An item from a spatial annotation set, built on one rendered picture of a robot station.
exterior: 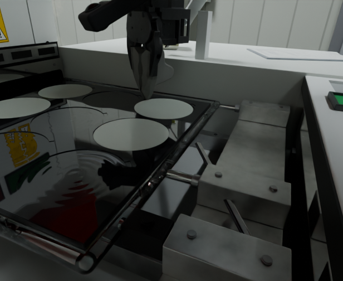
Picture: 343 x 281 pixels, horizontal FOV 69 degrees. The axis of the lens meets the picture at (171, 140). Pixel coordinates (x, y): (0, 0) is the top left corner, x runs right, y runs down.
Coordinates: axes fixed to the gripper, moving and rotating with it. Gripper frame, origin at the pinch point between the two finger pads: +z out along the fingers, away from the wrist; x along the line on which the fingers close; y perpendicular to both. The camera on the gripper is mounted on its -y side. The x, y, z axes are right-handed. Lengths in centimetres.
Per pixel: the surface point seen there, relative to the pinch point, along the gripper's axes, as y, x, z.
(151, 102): 0.4, -2.0, 1.2
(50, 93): -13.0, 12.4, 1.4
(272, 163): 3.7, -24.9, 3.3
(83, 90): -6.8, 11.8, 1.4
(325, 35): 180, 48, -2
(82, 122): -12.8, -4.2, 1.4
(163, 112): -0.6, -7.2, 1.3
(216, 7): 139, 117, -18
